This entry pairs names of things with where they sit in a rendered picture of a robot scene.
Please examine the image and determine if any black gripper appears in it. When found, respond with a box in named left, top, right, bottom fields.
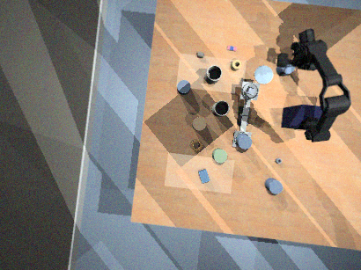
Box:
left=276, top=51, right=316, bottom=71

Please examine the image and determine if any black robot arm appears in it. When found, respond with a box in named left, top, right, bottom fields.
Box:
left=291, top=28, right=351, bottom=142

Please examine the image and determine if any white cylinder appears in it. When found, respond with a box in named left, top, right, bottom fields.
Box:
left=205, top=65, right=223, bottom=84
left=211, top=100, right=230, bottom=117

